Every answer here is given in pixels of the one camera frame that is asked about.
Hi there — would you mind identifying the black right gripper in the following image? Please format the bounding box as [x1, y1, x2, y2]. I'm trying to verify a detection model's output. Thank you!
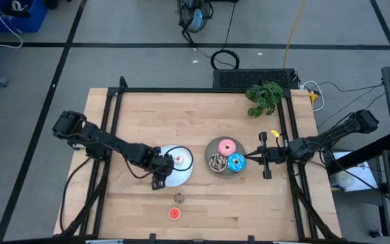
[244, 131, 288, 180]

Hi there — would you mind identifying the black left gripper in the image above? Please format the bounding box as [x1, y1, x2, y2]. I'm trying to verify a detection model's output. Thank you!
[146, 154, 178, 190]

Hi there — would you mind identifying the large blue frosted donut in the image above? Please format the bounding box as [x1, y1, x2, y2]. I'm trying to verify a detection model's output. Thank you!
[226, 152, 248, 173]

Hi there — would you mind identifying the large pink frosted donut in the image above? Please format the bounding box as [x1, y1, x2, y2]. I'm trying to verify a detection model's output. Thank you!
[217, 138, 238, 158]

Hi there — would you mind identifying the large chocolate drizzle donut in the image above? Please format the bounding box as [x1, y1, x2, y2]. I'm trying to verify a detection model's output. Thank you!
[208, 152, 229, 174]

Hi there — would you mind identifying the white round plate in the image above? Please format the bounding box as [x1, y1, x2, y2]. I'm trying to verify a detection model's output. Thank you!
[158, 144, 195, 188]

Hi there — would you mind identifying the grey round plate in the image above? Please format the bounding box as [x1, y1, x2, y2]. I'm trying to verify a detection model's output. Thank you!
[204, 136, 248, 178]

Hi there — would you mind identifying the small red frosted donut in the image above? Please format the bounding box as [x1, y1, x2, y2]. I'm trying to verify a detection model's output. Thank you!
[168, 207, 182, 222]

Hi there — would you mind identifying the green potted plant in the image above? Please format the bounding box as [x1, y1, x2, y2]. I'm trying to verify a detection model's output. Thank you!
[244, 80, 285, 119]

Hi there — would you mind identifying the black perforated computer case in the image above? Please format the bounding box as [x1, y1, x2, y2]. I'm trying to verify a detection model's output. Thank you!
[212, 68, 299, 91]

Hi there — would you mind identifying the white cup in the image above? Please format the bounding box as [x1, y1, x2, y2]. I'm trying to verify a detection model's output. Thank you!
[337, 170, 355, 189]

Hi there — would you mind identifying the silver aluminium bar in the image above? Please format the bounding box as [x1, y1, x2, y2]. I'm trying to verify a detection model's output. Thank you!
[85, 239, 125, 244]

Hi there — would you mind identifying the white paper sheet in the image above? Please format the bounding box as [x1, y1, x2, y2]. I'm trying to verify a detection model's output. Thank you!
[330, 150, 381, 192]

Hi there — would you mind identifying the black desk crossbar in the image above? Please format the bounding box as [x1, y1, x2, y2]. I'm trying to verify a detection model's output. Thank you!
[326, 133, 390, 176]

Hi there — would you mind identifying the black floor fan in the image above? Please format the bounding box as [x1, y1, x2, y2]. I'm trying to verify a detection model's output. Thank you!
[175, 0, 215, 47]

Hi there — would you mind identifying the blue plastic bin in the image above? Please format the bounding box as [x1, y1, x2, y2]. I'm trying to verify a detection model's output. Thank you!
[0, 0, 49, 34]

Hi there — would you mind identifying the black camera cable loop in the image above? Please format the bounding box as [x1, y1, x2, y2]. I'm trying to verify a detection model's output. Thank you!
[164, 146, 195, 172]

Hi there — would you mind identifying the white looped power cable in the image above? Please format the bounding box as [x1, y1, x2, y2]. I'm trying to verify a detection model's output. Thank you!
[299, 80, 326, 113]

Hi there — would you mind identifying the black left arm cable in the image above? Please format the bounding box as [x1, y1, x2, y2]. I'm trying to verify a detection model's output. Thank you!
[59, 156, 95, 235]

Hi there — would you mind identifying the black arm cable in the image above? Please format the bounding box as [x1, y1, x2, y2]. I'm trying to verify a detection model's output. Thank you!
[318, 142, 390, 215]
[59, 156, 95, 235]

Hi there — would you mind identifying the coiled black cable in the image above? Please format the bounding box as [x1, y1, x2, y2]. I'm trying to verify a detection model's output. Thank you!
[209, 0, 241, 70]

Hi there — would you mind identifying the thin black floor cable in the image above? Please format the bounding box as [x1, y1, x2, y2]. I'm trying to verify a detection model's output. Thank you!
[316, 81, 386, 128]

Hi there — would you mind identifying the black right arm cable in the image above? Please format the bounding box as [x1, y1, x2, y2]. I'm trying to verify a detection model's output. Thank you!
[318, 142, 390, 215]

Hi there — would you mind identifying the long yellow cable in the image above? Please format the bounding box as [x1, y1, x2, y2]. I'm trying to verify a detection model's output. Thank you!
[282, 0, 307, 69]

